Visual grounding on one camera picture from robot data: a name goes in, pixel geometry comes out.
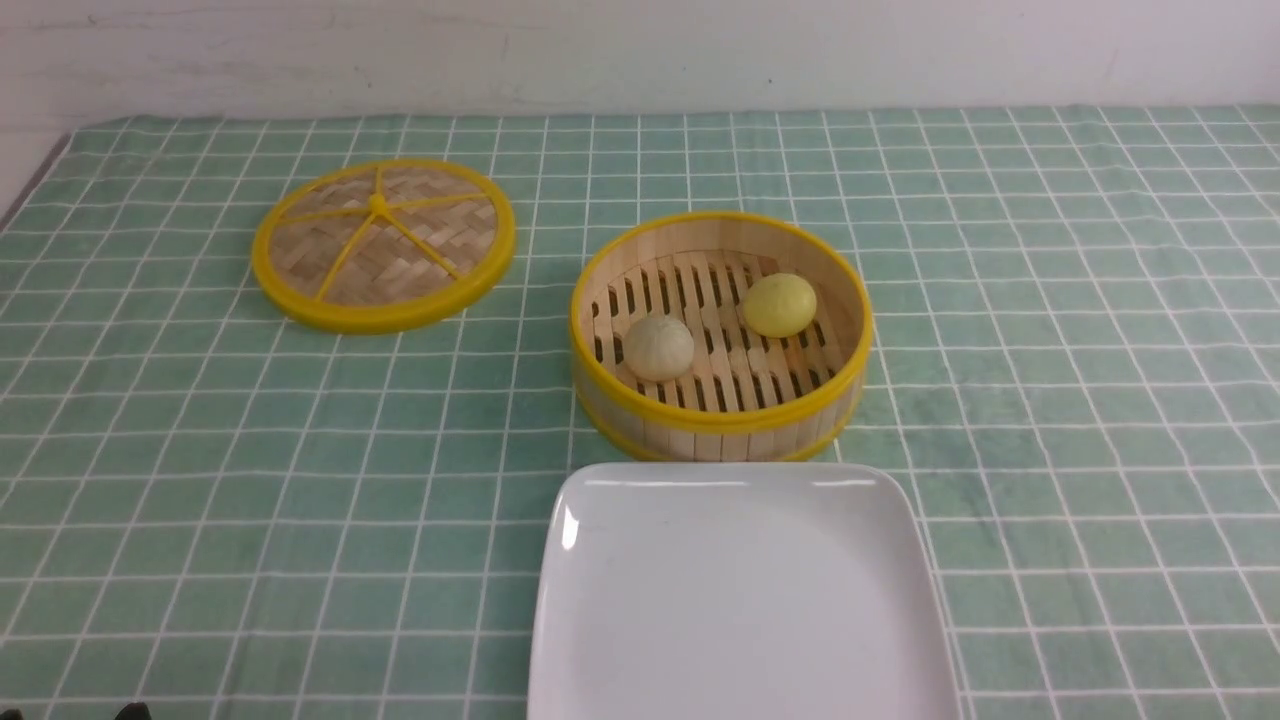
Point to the beige steamed bun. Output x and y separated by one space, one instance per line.
658 349

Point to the yellow steamed bun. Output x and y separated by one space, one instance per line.
780 305

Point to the white square plate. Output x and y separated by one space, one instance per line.
737 590

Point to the yellow-rimmed bamboo steamer basket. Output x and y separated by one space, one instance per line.
745 397

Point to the yellow-rimmed bamboo steamer lid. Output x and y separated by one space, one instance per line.
385 247

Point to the green checkered tablecloth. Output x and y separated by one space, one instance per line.
225 514

